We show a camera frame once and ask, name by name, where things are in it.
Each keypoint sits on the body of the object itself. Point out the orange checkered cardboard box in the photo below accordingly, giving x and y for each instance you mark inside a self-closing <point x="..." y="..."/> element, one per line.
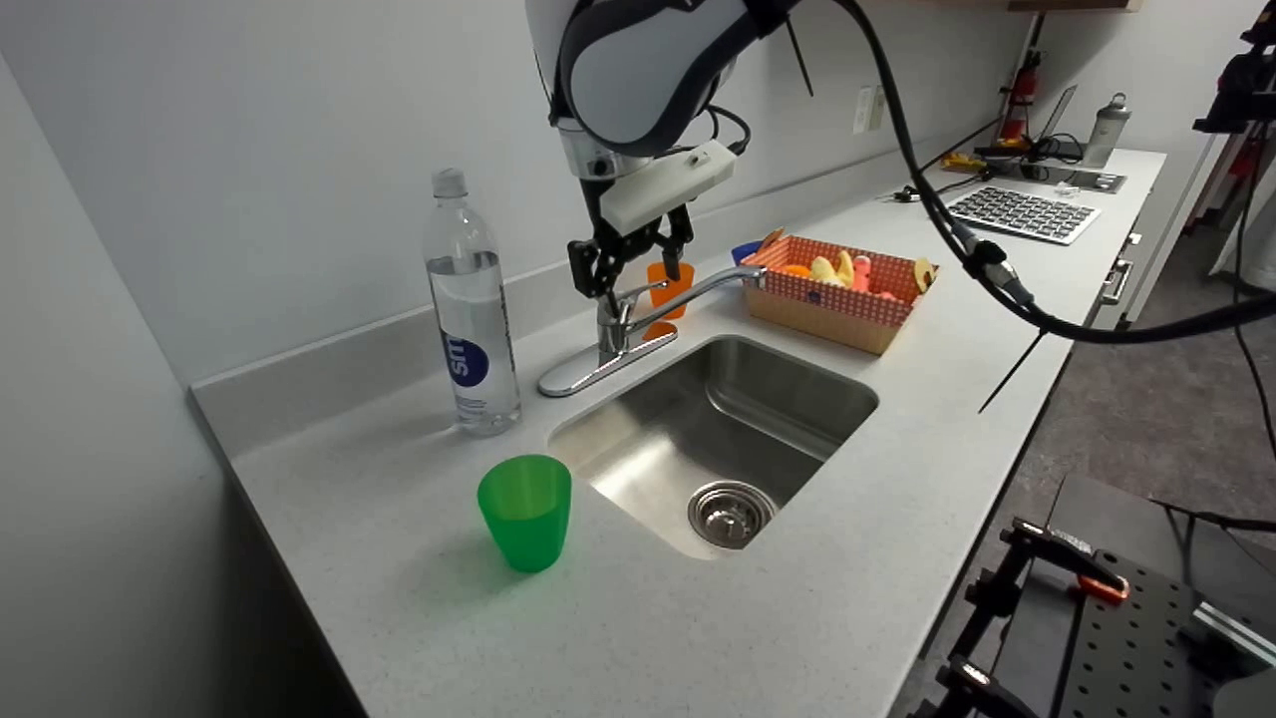
<point x="830" y="313"/>

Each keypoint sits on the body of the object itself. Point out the red tool on counter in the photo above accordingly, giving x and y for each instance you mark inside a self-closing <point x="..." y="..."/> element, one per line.
<point x="1017" y="94"/>

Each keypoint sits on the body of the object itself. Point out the stainless steel sink basin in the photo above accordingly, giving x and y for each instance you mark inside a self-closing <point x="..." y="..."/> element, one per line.
<point x="730" y="408"/>

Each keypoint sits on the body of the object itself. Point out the silver laptop keyboard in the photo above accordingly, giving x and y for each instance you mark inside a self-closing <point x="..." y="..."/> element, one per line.
<point x="1017" y="214"/>

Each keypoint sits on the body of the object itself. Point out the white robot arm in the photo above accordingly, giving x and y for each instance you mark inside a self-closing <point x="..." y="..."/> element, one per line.
<point x="625" y="82"/>

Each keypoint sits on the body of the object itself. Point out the blue object behind box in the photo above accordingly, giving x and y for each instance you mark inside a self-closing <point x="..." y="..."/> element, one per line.
<point x="745" y="250"/>

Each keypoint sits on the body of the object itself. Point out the grey metal bottle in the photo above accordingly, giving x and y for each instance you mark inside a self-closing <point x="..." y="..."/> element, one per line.
<point x="1106" y="130"/>

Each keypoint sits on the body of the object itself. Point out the sink drain strainer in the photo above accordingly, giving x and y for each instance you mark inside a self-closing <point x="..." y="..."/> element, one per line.
<point x="727" y="511"/>

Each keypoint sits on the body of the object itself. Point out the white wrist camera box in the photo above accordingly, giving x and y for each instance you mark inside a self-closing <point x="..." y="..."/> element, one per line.
<point x="652" y="188"/>

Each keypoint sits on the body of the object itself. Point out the green plastic cup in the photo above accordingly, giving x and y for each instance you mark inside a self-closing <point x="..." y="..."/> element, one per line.
<point x="529" y="506"/>

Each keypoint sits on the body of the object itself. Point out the clear water bottle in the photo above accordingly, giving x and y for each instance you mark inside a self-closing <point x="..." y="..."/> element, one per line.
<point x="473" y="313"/>

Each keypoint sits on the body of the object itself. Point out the toy food items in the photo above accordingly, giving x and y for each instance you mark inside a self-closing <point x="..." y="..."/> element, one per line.
<point x="850" y="271"/>

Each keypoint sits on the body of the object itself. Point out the black perforated cart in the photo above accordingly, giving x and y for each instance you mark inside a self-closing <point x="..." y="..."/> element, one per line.
<point x="1195" y="636"/>

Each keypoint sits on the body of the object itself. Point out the chrome faucet with handle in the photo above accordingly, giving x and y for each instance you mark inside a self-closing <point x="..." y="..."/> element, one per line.
<point x="625" y="332"/>

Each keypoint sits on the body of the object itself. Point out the orange plastic cup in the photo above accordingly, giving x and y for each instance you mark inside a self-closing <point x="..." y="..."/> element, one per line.
<point x="669" y="289"/>

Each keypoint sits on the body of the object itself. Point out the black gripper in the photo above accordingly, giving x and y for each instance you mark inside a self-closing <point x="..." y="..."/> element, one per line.
<point x="597" y="260"/>

